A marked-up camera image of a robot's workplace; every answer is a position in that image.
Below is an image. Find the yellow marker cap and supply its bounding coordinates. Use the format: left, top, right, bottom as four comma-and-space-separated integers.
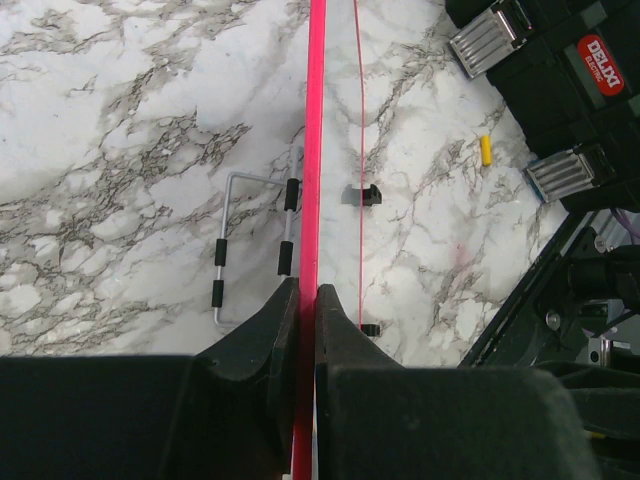
480, 135, 493, 166

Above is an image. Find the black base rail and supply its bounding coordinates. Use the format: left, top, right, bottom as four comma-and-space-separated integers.
457, 209, 640, 451

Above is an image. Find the pink framed whiteboard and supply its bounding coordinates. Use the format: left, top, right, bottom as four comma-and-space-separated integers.
292, 1, 365, 479

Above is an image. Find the wire whiteboard stand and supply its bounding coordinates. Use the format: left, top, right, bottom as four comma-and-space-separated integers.
211, 148, 304, 331

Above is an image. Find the black toolbox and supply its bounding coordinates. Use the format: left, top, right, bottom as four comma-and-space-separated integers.
445, 0, 639, 212

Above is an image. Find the black whiteboard clip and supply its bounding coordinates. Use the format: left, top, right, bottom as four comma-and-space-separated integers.
360, 324, 381, 337
341, 184, 383, 207

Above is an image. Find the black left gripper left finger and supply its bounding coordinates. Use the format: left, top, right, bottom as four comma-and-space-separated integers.
1, 278, 299, 479

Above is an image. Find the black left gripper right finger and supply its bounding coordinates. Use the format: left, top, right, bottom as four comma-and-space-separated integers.
316, 285, 600, 479

